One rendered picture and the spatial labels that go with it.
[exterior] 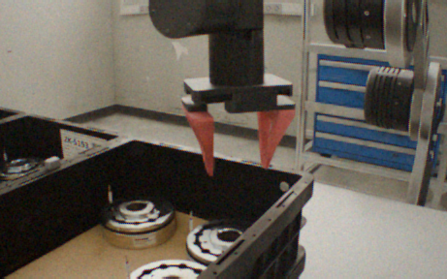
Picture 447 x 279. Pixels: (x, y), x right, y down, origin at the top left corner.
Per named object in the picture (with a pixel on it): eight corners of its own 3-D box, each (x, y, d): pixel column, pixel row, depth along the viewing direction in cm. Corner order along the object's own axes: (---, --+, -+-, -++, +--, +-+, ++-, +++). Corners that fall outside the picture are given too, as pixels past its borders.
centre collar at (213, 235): (221, 226, 52) (221, 221, 51) (257, 235, 49) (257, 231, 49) (201, 243, 48) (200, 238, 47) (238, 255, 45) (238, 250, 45)
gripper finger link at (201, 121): (263, 180, 43) (264, 92, 40) (196, 189, 42) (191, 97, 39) (243, 158, 50) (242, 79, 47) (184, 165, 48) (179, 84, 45)
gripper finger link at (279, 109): (294, 175, 44) (298, 89, 41) (230, 184, 43) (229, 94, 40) (271, 154, 50) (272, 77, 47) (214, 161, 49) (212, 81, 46)
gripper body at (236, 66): (294, 102, 42) (295, 28, 39) (195, 109, 39) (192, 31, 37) (271, 89, 48) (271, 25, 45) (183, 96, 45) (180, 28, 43)
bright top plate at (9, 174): (28, 155, 77) (28, 152, 76) (54, 166, 71) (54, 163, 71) (-16, 170, 69) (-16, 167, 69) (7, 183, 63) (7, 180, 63)
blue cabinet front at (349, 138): (312, 150, 238) (317, 53, 220) (433, 174, 200) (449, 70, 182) (310, 151, 236) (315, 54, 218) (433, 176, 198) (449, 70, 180)
